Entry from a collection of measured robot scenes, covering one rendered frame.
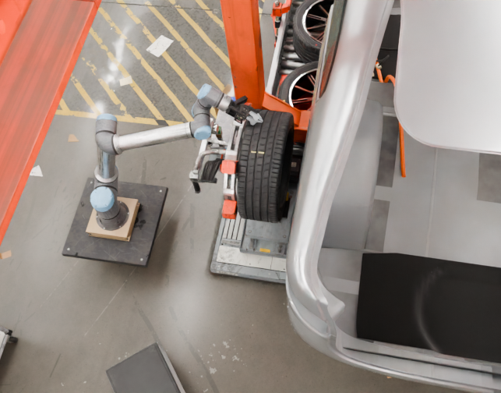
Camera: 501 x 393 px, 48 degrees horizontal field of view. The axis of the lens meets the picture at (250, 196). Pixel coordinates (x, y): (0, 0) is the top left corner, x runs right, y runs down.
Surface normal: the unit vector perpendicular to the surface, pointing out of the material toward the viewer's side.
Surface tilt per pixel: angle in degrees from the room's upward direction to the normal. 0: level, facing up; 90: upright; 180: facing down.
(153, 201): 0
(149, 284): 0
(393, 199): 22
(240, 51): 90
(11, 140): 0
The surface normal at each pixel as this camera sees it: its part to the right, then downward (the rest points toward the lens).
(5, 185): -0.07, -0.46
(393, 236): -0.13, -0.15
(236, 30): -0.18, 0.88
